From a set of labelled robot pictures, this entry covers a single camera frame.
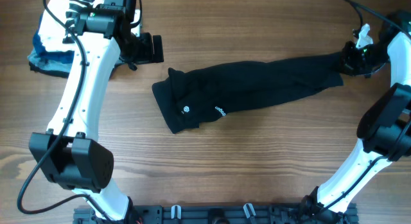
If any black polo shirt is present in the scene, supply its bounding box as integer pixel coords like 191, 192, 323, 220
152, 52, 343, 134

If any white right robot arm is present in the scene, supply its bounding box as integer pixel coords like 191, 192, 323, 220
299, 10, 410, 223

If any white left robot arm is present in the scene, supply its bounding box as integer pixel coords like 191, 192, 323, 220
29, 4, 163, 223

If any white shirt with black print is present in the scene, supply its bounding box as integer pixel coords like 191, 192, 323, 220
38, 0, 104, 52

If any blue folded garment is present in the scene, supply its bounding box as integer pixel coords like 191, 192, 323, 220
32, 14, 74, 64

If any light blue denim garment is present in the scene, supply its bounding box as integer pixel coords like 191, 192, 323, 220
28, 49, 72, 74

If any black folded garment under pile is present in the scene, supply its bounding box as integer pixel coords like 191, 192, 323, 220
28, 62, 69, 78

